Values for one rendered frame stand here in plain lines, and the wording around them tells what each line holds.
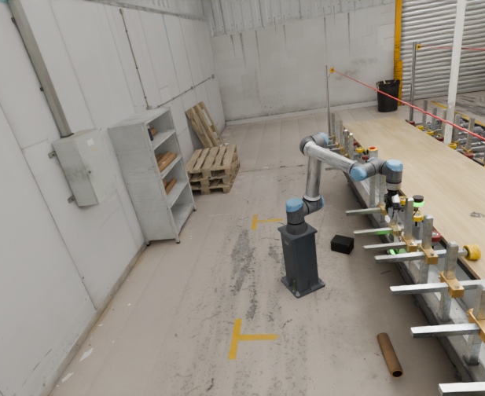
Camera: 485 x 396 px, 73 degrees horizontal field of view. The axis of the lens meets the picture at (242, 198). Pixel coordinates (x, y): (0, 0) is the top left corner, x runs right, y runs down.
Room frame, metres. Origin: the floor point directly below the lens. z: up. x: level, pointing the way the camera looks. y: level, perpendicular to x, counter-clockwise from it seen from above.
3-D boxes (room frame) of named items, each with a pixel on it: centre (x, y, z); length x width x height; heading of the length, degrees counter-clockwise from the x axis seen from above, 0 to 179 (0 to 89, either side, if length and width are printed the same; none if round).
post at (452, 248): (1.20, -0.91, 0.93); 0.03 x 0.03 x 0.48; 82
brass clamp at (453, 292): (1.18, -0.91, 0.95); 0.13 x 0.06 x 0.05; 172
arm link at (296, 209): (2.47, -0.43, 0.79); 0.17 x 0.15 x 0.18; 114
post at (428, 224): (1.45, -0.94, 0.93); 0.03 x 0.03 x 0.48; 82
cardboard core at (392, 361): (1.54, -0.81, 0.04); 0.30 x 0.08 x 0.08; 172
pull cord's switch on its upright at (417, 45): (4.32, -2.48, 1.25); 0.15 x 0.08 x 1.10; 172
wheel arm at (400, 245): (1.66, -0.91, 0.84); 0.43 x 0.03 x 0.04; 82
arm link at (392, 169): (1.78, -0.92, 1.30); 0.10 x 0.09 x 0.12; 24
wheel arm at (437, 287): (1.16, -0.87, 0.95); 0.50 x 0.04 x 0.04; 82
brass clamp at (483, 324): (0.93, -0.87, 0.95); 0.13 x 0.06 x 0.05; 172
